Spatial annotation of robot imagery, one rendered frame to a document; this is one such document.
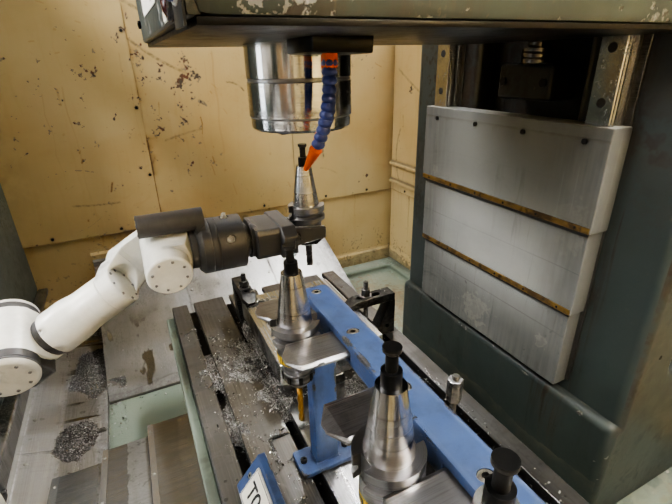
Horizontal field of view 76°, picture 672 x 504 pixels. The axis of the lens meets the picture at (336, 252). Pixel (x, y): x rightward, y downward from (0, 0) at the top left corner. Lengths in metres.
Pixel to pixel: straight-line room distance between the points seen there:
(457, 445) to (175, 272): 0.45
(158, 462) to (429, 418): 0.78
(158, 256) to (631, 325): 0.79
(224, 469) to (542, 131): 0.81
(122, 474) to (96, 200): 0.95
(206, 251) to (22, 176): 1.12
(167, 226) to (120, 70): 1.05
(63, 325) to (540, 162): 0.84
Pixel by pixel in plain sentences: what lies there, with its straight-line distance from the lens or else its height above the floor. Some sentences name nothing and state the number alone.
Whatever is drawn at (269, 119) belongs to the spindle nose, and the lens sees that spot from 0.66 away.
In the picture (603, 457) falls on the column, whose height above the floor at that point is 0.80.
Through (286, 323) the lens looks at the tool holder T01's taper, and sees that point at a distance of 0.53.
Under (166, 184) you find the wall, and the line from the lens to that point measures 1.72.
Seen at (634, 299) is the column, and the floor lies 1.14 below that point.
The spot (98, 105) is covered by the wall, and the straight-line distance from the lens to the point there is 1.68.
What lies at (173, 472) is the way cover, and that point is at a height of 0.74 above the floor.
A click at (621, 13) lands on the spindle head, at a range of 0.62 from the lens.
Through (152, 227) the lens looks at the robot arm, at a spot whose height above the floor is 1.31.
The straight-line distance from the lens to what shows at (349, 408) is 0.44.
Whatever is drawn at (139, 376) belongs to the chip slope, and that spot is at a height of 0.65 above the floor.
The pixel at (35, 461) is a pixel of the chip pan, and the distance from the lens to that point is 1.35.
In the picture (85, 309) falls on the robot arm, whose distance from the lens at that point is 0.74.
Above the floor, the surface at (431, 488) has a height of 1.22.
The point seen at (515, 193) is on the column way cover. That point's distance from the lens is 0.94.
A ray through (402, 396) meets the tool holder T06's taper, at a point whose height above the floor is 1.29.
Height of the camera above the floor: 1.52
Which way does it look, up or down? 24 degrees down
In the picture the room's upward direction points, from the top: 1 degrees counter-clockwise
